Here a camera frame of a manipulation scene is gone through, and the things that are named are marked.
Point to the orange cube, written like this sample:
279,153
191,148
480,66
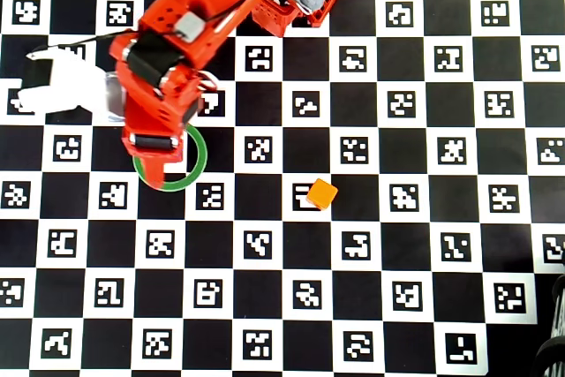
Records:
322,193

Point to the white gripper camera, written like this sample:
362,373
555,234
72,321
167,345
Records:
75,85

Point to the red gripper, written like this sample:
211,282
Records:
153,142

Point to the black white marker mat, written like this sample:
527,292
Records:
282,262

